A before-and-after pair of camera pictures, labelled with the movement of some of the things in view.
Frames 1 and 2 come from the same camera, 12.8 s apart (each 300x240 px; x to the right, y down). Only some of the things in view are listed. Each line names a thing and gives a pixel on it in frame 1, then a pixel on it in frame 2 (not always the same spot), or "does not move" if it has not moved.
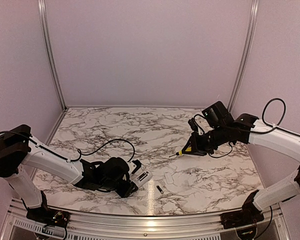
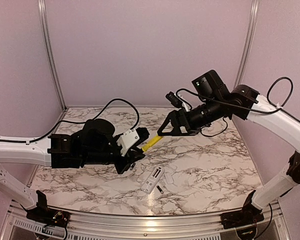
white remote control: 141,178 → 152,180
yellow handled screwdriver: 180,153 → 153,141
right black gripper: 197,149 → 175,115
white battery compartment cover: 169,177 does not move
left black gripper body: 124,193 → 128,161
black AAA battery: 159,189 does not move
